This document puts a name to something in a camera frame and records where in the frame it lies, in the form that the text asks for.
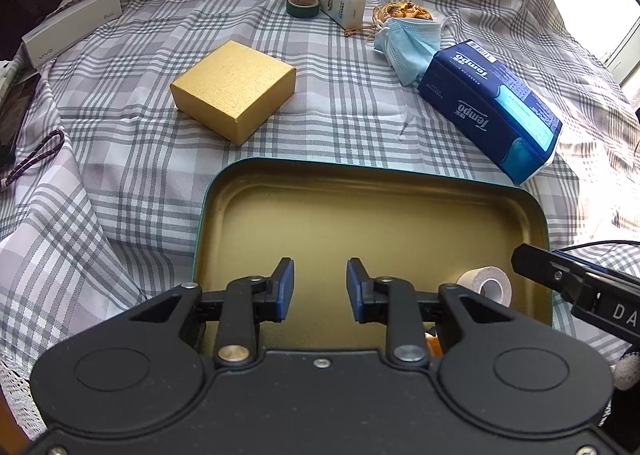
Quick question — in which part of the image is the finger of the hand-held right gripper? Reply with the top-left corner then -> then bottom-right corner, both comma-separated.
511,242 -> 601,306

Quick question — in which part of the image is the black flat device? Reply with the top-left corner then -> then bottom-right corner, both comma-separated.
0,72 -> 41,170

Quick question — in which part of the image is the small white tissue packet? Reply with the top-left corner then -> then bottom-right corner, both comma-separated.
320,0 -> 367,29

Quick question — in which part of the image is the green tape roll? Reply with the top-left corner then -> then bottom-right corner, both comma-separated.
286,0 -> 322,19

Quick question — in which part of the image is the long white box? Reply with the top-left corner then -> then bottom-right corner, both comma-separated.
22,0 -> 123,70

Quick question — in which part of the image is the beige tape roll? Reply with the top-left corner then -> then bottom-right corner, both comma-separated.
456,266 -> 512,308

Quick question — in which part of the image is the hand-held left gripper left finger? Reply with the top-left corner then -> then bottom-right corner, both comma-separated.
127,257 -> 296,369

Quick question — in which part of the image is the window frame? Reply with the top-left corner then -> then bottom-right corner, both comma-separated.
575,0 -> 640,86

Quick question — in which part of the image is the blue tissue pack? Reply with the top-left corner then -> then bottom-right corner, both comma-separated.
417,39 -> 563,186

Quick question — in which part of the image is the gold cardboard box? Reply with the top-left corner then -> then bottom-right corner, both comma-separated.
170,40 -> 297,146

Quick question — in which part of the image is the blue face mask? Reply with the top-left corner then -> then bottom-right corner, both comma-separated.
372,17 -> 447,86

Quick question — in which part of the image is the gold metal tin tray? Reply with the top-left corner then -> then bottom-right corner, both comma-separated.
191,157 -> 553,356

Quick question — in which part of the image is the purple braided lanyard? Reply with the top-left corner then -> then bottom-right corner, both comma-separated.
0,129 -> 66,190

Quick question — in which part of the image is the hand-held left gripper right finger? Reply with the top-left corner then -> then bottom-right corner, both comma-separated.
346,257 -> 516,369

